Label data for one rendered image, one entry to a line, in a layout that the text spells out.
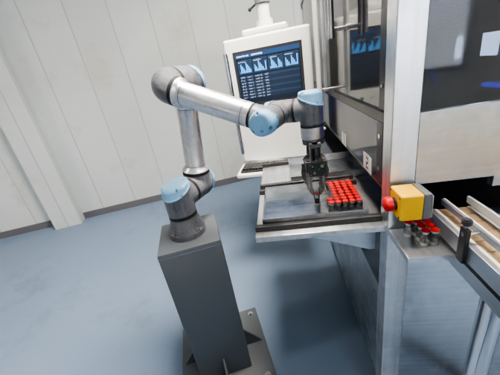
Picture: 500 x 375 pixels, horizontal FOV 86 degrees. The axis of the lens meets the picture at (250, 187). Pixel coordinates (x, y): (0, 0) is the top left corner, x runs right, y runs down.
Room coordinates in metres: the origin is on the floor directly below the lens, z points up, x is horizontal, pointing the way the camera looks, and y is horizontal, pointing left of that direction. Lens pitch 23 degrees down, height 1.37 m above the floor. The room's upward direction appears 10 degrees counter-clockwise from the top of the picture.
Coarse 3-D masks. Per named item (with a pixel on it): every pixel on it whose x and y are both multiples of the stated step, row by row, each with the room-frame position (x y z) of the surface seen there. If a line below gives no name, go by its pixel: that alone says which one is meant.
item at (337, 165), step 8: (344, 152) 1.31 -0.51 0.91; (288, 160) 1.34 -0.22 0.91; (296, 160) 1.35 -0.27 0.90; (328, 160) 1.31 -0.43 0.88; (336, 160) 1.29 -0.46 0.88; (344, 160) 1.27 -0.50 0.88; (352, 160) 1.25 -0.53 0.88; (296, 168) 1.28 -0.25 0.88; (336, 168) 1.19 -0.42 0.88; (344, 168) 1.17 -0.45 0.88; (352, 168) 1.15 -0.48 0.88; (360, 168) 1.06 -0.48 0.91; (296, 176) 1.10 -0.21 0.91
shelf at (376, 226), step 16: (272, 176) 1.23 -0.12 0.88; (288, 176) 1.20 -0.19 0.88; (368, 176) 1.04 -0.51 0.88; (368, 192) 0.90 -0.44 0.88; (368, 208) 0.79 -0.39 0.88; (352, 224) 0.72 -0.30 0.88; (368, 224) 0.70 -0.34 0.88; (384, 224) 0.69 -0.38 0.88; (256, 240) 0.74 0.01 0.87; (272, 240) 0.73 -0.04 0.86
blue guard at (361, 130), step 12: (324, 96) 1.66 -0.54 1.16; (324, 108) 1.68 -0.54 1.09; (336, 108) 1.33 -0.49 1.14; (348, 108) 1.10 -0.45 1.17; (324, 120) 1.71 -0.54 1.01; (336, 120) 1.34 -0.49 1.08; (348, 120) 1.10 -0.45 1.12; (360, 120) 0.94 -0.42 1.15; (372, 120) 0.81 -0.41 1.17; (336, 132) 1.35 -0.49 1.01; (348, 132) 1.11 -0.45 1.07; (360, 132) 0.94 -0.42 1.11; (372, 132) 0.81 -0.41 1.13; (348, 144) 1.11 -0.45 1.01; (360, 144) 0.94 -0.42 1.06; (372, 144) 0.81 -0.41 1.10; (360, 156) 0.94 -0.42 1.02; (372, 156) 0.81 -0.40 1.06; (372, 168) 0.81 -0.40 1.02
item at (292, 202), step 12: (336, 180) 0.99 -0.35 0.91; (276, 192) 1.03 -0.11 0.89; (288, 192) 1.02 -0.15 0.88; (300, 192) 1.00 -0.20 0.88; (264, 204) 0.89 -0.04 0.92; (276, 204) 0.94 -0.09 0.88; (288, 204) 0.92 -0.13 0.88; (300, 204) 0.90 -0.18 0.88; (312, 204) 0.88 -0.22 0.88; (324, 204) 0.87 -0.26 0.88; (264, 216) 0.83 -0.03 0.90; (276, 216) 0.85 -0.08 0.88; (288, 216) 0.83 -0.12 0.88; (300, 216) 0.76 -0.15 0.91; (312, 216) 0.76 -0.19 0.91; (324, 216) 0.75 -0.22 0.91; (336, 216) 0.74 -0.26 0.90
